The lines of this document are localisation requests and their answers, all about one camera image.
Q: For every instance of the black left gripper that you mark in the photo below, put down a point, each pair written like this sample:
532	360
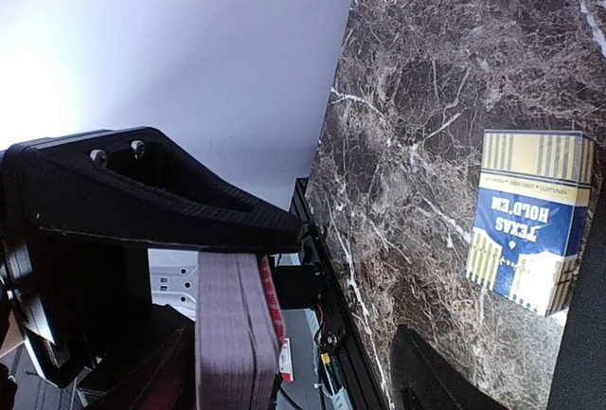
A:
75	211

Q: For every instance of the white cable tray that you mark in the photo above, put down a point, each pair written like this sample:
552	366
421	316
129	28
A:
337	400

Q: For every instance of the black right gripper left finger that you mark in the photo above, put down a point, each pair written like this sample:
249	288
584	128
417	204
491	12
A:
161	378

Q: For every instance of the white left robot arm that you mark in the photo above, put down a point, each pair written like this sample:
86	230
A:
172	282

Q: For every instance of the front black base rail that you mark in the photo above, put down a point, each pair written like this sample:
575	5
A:
350	363

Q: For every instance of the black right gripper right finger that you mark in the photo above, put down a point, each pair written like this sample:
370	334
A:
422	379

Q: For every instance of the round black poker mat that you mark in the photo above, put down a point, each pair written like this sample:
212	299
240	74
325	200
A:
579	377

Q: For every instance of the red playing card deck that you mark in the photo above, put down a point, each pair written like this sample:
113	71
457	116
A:
239	332

